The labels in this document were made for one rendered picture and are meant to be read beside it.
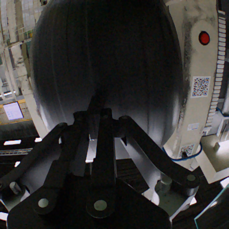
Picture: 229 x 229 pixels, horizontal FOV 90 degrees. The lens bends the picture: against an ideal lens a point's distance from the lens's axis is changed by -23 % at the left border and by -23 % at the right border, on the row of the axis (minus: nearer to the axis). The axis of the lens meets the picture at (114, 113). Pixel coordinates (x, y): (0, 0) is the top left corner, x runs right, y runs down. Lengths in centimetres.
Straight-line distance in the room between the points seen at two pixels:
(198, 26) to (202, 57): 10
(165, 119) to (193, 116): 31
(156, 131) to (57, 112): 17
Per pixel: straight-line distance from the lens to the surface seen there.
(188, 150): 67
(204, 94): 53
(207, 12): 50
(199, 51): 47
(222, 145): 99
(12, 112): 473
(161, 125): 26
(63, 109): 24
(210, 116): 62
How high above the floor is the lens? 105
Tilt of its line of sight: 31 degrees up
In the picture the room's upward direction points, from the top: 174 degrees clockwise
